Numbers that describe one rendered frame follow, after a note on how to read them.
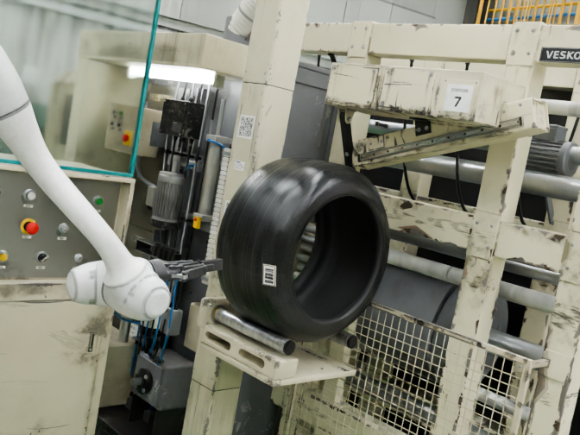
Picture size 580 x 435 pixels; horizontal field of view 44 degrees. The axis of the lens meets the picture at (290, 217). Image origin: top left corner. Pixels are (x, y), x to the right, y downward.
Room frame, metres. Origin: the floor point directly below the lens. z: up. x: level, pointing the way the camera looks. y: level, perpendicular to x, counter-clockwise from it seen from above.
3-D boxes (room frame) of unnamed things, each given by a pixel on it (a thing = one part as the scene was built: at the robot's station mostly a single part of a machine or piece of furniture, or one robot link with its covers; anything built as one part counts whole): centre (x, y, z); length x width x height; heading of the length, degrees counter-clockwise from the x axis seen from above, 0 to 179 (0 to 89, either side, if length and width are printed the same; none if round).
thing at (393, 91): (2.40, -0.34, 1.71); 0.61 x 0.25 x 0.15; 45
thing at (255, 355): (2.19, 0.06, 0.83); 0.36 x 0.09 x 0.06; 45
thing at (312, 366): (2.29, -0.04, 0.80); 0.37 x 0.36 x 0.02; 135
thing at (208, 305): (2.41, 0.08, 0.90); 0.40 x 0.03 x 0.10; 135
